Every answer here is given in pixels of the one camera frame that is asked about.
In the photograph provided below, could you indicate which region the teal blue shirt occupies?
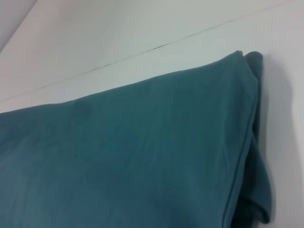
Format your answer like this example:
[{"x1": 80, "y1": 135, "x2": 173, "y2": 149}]
[{"x1": 0, "y1": 50, "x2": 273, "y2": 228}]

